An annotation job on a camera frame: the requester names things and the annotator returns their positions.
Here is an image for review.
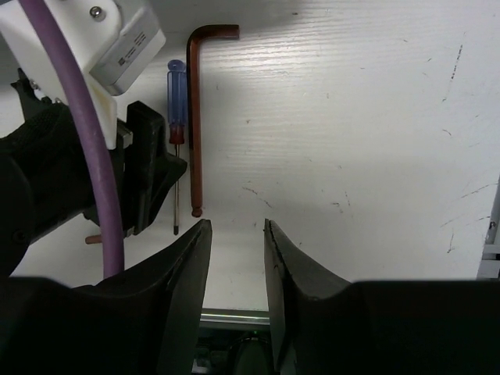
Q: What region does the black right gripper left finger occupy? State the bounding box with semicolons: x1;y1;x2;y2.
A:
1;220;213;374

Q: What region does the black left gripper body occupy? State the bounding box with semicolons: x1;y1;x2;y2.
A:
0;68;134;270

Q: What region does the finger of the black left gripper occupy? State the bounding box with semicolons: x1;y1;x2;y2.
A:
124;101;187;235

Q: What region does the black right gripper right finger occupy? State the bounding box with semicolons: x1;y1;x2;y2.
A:
264;220;499;374

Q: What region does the brown hex key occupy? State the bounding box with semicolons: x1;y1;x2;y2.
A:
84;234;102;245
186;24;240;218

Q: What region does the blue handled screwdriver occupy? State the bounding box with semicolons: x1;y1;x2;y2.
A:
166;59;188;236

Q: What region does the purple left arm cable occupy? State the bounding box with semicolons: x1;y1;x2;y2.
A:
17;0;126;279

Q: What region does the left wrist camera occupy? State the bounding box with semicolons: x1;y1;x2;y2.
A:
1;1;166;150

